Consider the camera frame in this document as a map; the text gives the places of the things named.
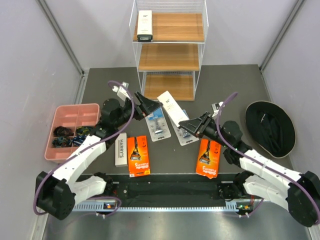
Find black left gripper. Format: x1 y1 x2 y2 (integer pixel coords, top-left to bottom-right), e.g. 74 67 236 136
113 91 163 129

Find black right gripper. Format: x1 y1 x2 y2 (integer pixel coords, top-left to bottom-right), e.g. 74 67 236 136
179 112 230 149

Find white Harry's logo box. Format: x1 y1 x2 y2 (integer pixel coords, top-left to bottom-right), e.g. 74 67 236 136
114 132 128 167

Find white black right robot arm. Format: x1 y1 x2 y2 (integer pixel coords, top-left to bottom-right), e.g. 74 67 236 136
178 112 320 228

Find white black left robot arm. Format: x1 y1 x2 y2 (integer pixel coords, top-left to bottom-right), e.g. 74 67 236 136
33 91 162 220

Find right blue Gillette blister pack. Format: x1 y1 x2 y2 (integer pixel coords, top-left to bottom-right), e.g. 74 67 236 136
169 116 199 146

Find blue gillette blister pack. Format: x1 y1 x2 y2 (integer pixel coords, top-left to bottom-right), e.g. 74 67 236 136
169 116 199 146
145 108 171 142

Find left blue Gillette blister pack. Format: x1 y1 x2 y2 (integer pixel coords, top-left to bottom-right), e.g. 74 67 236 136
145 108 171 142

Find right orange Gillette Fusion box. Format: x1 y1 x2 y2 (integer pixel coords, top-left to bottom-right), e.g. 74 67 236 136
195 139 221 179

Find orange gillette fusion box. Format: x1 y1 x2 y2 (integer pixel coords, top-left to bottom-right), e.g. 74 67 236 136
127 135 151 178
195 139 221 179

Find left orange Gillette Fusion box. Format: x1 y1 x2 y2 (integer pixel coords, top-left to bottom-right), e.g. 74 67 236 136
127 135 151 178

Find pink compartment tray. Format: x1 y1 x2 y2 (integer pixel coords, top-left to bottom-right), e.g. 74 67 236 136
44 103 100 163

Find black and beige bucket hat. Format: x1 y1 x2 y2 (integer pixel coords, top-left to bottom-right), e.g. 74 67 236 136
245 100 296 159

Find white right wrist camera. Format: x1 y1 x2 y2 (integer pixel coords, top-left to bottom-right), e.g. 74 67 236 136
211 101 224 114

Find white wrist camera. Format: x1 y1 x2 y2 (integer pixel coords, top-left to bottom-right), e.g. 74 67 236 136
112 85 129 101
211 101 224 114

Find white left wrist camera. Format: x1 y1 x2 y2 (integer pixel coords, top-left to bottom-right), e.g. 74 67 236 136
112 85 129 101

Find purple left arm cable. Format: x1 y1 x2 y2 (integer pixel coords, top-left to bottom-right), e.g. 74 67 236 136
33 80 136 216

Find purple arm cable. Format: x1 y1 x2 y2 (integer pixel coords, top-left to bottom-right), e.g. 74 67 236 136
215 91 320 217
33 80 136 216

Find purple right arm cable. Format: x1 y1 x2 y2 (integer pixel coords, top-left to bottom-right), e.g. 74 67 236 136
215 91 320 217

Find white wire wooden shelf unit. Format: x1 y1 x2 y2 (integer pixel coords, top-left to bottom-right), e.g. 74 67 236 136
129 0 209 101

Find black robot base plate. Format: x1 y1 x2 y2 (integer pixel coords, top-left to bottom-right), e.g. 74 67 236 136
95 174 248 200

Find black hair ties pile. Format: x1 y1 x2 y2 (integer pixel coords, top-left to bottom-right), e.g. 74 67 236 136
53 126 76 137

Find blue patterned hair ties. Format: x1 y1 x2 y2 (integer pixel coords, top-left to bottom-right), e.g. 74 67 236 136
51 126 93 148

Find grey slotted cable duct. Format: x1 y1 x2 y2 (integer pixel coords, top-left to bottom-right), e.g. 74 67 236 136
69 201 241 213

